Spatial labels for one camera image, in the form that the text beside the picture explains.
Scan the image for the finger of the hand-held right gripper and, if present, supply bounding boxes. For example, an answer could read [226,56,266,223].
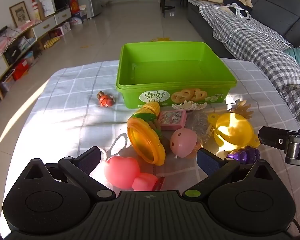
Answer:
[258,126,300,167]

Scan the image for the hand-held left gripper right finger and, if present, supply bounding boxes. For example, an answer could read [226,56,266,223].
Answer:
[182,148,277,202]

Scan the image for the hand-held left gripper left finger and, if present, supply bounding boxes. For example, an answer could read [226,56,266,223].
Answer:
[24,146,117,202]

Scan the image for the purple toy grapes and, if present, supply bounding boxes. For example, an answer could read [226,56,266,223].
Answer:
[226,147,261,165]

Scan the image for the pink rubber toy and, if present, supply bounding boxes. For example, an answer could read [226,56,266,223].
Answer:
[104,156,165,197]

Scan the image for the yellow plastic funnel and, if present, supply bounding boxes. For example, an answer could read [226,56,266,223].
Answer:
[207,112,260,153]

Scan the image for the clear plastic tray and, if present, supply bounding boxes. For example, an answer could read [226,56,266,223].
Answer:
[186,111,215,144]

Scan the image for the green plastic box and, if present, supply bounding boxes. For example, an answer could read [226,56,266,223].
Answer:
[116,42,237,109]

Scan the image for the grey checked tablecloth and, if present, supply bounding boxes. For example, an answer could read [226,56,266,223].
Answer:
[0,58,300,203]

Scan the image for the pink card box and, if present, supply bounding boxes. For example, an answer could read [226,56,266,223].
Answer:
[158,109,187,130]

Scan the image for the white toy tiara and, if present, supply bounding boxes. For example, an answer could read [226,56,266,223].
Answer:
[172,100,207,111]

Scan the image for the brown ridged toy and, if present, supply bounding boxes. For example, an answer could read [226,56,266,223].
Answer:
[147,118,163,140]

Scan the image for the small orange toy figure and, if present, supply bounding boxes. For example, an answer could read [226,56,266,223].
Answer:
[97,92,115,107]

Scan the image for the yellow toy corn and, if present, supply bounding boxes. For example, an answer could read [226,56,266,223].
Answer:
[130,102,161,125]

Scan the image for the teal cushion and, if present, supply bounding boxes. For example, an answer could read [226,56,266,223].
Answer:
[285,36,300,75]

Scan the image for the grey checked sofa blanket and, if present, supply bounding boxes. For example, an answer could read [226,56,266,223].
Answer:
[189,0,300,128]

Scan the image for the red storage box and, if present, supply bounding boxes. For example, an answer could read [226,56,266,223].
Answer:
[12,60,29,80]

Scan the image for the row of yellow toys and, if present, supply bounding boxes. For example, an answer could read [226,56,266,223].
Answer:
[44,37,60,49]

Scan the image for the dark grey sofa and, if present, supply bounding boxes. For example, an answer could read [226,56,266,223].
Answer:
[187,0,300,63]

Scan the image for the white carton with red print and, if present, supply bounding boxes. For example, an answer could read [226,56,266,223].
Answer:
[56,21,71,35]

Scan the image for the black garment with white ribbon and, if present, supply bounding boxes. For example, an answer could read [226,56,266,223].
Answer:
[222,0,253,20]

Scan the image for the blue and white carton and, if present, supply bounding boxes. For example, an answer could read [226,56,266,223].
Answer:
[71,10,88,27]

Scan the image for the wooden cabinet with white drawers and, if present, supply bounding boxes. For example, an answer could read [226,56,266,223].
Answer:
[0,6,73,100]

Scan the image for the pink cloth with tassels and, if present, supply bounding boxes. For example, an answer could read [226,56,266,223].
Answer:
[0,20,42,58]

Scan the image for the white box with drawing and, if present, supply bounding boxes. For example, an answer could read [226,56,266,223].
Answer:
[40,1,55,20]

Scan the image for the white and yellow canister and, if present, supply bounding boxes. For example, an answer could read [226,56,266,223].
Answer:
[32,2,42,20]

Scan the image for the black microwave oven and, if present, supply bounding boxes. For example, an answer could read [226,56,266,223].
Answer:
[51,0,69,12]

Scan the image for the framed cartoon girl picture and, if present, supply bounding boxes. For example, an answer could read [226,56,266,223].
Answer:
[9,1,30,28]

